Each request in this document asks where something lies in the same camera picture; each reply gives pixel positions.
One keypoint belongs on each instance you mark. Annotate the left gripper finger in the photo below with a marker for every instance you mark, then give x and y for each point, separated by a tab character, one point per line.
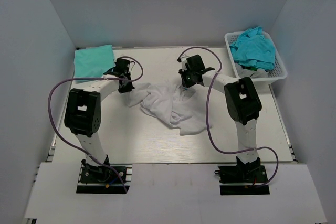
129	87
122	88

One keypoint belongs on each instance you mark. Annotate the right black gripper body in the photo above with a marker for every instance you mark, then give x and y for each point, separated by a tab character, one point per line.
187	75

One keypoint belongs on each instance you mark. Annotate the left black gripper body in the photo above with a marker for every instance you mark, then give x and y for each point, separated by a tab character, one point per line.
128	75

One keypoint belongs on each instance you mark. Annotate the white t shirt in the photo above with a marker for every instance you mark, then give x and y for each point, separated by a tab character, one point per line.
174	105

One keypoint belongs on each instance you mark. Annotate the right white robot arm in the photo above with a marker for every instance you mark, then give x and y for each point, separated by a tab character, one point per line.
242	100

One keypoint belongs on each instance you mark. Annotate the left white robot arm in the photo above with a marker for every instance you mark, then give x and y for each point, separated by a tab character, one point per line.
83	111

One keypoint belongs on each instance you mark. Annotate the folded green t shirt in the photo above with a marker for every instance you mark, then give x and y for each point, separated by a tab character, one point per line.
93	62

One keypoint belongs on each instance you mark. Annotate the grey white shirt in basket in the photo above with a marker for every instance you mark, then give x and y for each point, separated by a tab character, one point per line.
253	74

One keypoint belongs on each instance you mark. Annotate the dark green garment in basket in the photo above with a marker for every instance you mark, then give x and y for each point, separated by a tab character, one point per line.
251	68

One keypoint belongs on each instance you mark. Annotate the crumpled blue t shirt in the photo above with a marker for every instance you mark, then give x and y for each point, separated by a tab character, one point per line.
253	49

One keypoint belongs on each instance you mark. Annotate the white plastic basket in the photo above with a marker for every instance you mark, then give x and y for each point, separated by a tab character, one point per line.
278	72

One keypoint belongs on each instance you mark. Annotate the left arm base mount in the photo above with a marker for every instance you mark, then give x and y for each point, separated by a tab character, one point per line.
102	180

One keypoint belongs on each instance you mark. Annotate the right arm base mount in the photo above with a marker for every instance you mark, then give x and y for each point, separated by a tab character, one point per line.
243	179

